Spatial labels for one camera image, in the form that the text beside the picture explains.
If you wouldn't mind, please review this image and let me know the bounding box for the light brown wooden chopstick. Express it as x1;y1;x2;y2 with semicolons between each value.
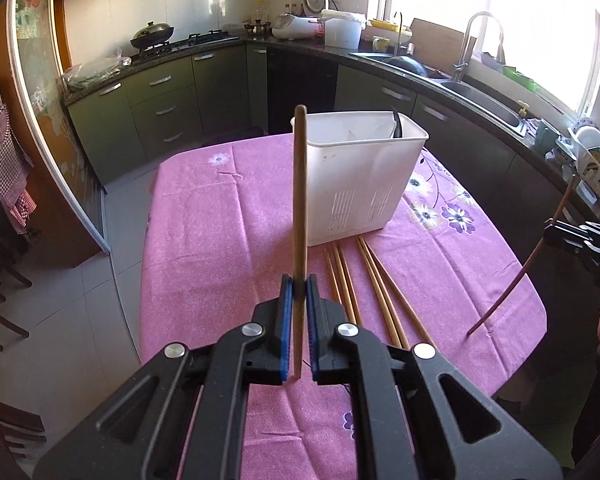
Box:
293;104;309;380

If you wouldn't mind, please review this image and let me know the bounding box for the white plate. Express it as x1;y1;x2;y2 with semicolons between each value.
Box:
575;125;600;161

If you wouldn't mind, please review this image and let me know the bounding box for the black gas stove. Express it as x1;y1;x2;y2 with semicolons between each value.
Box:
137;30;241;58

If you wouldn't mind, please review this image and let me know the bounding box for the steel sink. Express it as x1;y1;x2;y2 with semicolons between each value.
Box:
440;77;528;136

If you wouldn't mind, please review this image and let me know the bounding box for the dark wooden chair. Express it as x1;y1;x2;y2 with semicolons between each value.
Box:
0;200;33;351
0;392;48;461

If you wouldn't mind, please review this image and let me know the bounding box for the black wok with lid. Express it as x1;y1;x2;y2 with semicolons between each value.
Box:
130;21;175;51

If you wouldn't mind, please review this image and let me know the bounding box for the green plastic basket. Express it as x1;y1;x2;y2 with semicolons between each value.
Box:
502;65;538;92

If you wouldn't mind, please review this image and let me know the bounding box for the dish rack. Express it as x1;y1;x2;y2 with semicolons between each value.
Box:
567;115;600;201

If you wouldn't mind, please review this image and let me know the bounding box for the bunch of wooden chopsticks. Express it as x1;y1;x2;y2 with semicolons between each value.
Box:
323;236;438;351

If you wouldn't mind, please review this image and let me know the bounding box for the dark round pan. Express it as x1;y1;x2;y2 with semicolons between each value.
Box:
382;55;428;78

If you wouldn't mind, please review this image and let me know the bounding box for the black built-in appliance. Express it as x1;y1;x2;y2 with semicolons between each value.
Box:
267;50;339;136

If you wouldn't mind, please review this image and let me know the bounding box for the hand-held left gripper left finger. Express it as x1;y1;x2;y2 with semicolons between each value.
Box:
32;274;301;480

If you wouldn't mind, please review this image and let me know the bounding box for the thin black faucet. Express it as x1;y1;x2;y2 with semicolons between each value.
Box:
392;11;413;56

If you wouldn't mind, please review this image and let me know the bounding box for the white plastic utensil holder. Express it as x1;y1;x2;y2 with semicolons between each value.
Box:
291;110;429;247

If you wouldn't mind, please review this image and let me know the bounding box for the glass sliding door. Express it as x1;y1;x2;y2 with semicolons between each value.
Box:
5;0;113;256

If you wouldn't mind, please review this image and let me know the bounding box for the yellow tray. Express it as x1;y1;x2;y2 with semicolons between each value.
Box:
369;17;413;36

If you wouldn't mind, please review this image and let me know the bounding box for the checked apron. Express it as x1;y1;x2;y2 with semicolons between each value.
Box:
0;35;37;233

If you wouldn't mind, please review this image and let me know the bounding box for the steel kitchen faucet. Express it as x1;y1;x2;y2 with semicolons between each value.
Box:
450;11;506;83

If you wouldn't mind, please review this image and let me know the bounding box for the white rice cooker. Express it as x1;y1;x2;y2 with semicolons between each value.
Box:
271;14;326;41

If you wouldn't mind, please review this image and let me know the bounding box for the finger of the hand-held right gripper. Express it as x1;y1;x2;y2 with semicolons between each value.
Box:
544;221;600;257

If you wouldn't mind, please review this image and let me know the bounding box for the kitchen window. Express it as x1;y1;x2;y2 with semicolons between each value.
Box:
380;0;600;116

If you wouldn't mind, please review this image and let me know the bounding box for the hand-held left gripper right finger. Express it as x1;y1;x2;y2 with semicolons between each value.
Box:
306;274;563;480

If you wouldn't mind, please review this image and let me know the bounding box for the plastic bag of vegetables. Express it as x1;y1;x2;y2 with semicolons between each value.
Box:
61;55;132;92

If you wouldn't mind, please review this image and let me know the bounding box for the grey cup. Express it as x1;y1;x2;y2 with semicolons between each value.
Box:
534;119;561;153

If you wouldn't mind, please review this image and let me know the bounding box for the dark brown curved chopstick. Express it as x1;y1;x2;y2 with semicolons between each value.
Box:
466;174;578;337

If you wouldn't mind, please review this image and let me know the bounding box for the pink floral tablecloth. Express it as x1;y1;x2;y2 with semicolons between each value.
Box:
139;132;548;480

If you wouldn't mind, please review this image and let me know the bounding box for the green base cabinet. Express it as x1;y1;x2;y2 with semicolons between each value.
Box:
336;62;600;286
65;42;271;186

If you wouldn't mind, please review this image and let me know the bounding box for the wooden cutting board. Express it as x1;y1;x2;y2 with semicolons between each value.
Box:
409;18;478;68

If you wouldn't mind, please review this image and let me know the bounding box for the white lidded bucket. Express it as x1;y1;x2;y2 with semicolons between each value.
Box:
321;9;368;50

